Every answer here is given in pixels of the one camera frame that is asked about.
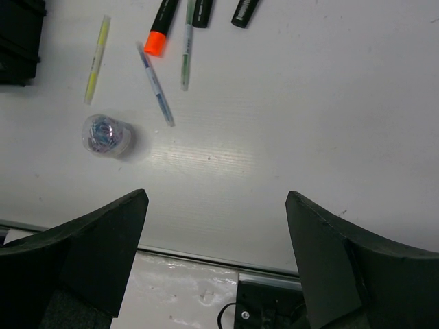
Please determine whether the yellow thin pen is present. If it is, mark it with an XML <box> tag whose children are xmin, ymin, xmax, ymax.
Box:
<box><xmin>84</xmin><ymin>15</ymin><xmax>111</xmax><ymax>105</ymax></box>

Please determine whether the green thin pen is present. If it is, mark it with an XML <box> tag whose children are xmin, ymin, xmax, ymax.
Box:
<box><xmin>180</xmin><ymin>0</ymin><xmax>195</xmax><ymax>91</ymax></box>

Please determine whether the blue thin pen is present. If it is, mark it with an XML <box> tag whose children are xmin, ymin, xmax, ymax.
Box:
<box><xmin>136</xmin><ymin>42</ymin><xmax>175</xmax><ymax>127</ymax></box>

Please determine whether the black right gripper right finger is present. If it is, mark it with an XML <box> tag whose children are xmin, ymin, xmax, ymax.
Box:
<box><xmin>285</xmin><ymin>191</ymin><xmax>438</xmax><ymax>328</ymax></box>

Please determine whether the black four-compartment organizer tray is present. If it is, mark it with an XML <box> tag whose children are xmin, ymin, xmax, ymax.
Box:
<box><xmin>0</xmin><ymin>0</ymin><xmax>47</xmax><ymax>86</ymax></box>

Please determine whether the clear jar of paper clips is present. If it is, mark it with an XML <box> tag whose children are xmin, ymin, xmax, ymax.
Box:
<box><xmin>82</xmin><ymin>114</ymin><xmax>133</xmax><ymax>158</ymax></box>

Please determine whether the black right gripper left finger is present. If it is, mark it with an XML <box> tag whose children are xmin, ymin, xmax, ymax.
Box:
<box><xmin>1</xmin><ymin>189</ymin><xmax>149</xmax><ymax>328</ymax></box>

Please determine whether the blue cap black highlighter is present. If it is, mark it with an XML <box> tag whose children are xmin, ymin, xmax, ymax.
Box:
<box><xmin>231</xmin><ymin>0</ymin><xmax>260</xmax><ymax>29</ymax></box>

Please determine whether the silver foil covered panel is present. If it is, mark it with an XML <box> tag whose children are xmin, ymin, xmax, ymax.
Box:
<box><xmin>111</xmin><ymin>252</ymin><xmax>238</xmax><ymax>329</ymax></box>

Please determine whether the orange cap black highlighter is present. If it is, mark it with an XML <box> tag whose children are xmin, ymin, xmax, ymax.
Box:
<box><xmin>143</xmin><ymin>0</ymin><xmax>179</xmax><ymax>56</ymax></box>

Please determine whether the pink cap black highlighter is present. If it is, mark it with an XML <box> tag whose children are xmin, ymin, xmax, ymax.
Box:
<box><xmin>192</xmin><ymin>0</ymin><xmax>214</xmax><ymax>29</ymax></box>

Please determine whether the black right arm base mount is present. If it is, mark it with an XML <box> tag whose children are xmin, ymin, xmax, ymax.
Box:
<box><xmin>217</xmin><ymin>273</ymin><xmax>311</xmax><ymax>329</ymax></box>

